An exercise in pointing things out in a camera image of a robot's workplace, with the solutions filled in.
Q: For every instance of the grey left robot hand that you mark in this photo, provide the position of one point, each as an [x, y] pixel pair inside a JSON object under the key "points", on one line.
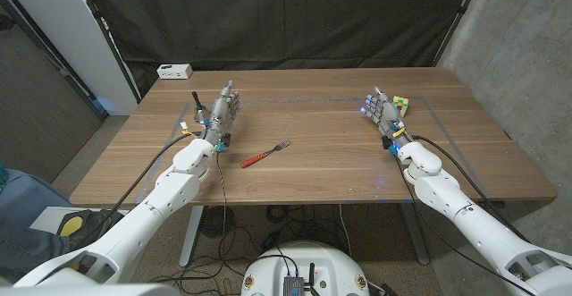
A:
{"points": [[223, 110]]}

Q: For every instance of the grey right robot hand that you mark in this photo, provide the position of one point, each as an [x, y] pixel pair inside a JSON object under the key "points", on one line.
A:
{"points": [[388, 117]]}

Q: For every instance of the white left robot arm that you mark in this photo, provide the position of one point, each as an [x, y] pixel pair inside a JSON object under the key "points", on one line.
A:
{"points": [[170, 193]]}

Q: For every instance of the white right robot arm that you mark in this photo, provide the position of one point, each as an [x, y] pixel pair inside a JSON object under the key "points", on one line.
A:
{"points": [[447, 197]]}

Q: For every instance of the multicolour puzzle cube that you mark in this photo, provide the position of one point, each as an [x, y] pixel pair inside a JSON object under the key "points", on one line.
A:
{"points": [[402, 104]]}

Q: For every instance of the black backdrop curtain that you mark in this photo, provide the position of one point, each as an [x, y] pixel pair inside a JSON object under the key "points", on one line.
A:
{"points": [[286, 19]]}

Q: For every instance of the round black fan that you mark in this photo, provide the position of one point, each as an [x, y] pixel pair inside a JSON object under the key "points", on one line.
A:
{"points": [[217, 221]]}

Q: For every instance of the grey table leg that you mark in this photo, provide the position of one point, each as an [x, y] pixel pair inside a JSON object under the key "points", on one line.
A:
{"points": [[415, 238]]}

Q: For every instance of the backdrop stand pole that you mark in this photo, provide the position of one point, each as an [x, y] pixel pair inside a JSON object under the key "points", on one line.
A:
{"points": [[460, 14], [105, 34]]}

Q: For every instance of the white table leg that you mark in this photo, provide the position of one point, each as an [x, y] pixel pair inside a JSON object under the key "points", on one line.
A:
{"points": [[191, 235]]}

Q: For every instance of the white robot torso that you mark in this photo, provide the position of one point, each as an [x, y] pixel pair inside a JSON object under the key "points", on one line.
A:
{"points": [[330, 264]]}

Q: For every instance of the black antenna on torso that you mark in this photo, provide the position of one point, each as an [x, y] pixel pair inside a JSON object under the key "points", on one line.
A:
{"points": [[311, 273]]}

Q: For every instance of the grey box on torso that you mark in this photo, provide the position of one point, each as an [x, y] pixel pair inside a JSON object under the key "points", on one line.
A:
{"points": [[293, 286]]}

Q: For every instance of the yellow and black foot pedal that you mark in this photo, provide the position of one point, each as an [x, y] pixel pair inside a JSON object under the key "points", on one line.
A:
{"points": [[71, 226]]}

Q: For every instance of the white pedal platform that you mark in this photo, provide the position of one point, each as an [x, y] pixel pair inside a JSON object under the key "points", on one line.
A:
{"points": [[44, 220]]}

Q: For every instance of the person's leg in blue jeans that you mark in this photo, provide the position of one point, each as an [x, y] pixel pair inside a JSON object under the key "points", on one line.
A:
{"points": [[27, 251]]}

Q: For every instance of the white wall panel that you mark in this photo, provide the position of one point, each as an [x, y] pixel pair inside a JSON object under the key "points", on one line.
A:
{"points": [[67, 27]]}

